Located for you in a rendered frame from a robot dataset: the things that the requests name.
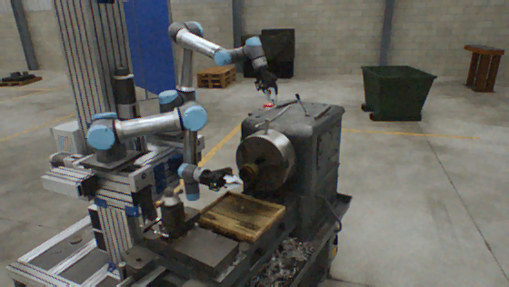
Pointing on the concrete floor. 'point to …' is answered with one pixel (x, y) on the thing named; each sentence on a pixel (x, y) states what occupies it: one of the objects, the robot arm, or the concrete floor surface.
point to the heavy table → (484, 67)
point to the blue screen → (151, 45)
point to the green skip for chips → (395, 93)
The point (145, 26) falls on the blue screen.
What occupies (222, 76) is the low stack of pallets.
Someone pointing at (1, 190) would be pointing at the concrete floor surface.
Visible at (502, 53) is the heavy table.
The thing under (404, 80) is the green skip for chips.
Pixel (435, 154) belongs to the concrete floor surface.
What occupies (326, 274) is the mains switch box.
